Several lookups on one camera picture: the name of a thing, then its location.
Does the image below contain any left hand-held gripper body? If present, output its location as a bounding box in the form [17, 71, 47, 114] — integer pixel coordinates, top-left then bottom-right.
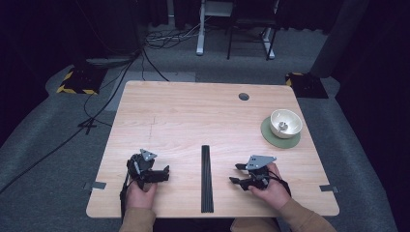
[126, 148, 160, 190]

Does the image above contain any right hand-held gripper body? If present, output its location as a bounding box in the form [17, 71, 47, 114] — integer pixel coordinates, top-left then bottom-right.
[245, 155, 278, 191]

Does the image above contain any black chopstick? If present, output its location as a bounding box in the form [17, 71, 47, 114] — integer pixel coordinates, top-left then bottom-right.
[201, 145, 207, 214]
[206, 145, 215, 214]
[203, 145, 211, 214]

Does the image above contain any cream ceramic bowl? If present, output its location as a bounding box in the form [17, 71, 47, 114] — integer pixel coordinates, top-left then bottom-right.
[269, 108, 304, 140]

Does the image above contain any person's right hand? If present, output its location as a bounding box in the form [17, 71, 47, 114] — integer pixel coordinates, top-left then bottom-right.
[248, 161, 293, 212]

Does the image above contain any person's left hand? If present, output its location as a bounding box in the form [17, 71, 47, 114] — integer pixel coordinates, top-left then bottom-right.
[124, 179, 159, 212]

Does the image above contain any green round plate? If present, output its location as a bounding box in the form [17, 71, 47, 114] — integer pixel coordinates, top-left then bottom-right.
[260, 115, 302, 150]

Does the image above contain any person's tan clothing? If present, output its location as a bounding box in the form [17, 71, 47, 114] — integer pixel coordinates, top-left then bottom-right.
[229, 217, 281, 232]

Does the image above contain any grey tape strip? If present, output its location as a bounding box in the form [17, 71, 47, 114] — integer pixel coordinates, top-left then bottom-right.
[318, 184, 340, 194]
[83, 181, 107, 191]

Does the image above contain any white desk leg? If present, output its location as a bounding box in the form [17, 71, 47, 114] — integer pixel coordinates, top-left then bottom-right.
[261, 27, 277, 61]
[195, 0, 208, 57]

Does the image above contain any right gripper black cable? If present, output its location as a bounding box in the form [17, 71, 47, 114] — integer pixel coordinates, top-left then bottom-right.
[268, 169, 293, 198]

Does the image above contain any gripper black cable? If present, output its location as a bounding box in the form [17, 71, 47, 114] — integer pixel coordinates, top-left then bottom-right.
[268, 169, 293, 198]
[119, 172, 136, 220]

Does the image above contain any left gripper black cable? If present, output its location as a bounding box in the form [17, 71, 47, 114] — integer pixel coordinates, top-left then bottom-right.
[119, 172, 136, 220]

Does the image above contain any thin black floor cable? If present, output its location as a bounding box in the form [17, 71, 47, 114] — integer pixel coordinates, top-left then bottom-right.
[82, 75, 114, 129]

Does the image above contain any long black floor cable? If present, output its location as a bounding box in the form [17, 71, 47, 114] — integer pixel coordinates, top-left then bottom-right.
[0, 47, 144, 196]

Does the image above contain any black yellow striped base plate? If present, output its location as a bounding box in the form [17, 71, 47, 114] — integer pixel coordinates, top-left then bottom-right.
[56, 66, 109, 96]
[284, 72, 330, 100]

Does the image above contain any black metal chair frame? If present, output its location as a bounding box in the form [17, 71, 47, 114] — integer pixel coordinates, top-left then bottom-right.
[226, 0, 280, 62]

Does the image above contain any bundle of floor cables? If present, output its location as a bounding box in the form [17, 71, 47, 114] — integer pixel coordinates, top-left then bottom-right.
[143, 17, 202, 51]

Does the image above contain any grey slanted post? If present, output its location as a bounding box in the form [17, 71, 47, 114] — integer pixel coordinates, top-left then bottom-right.
[308, 0, 370, 78]

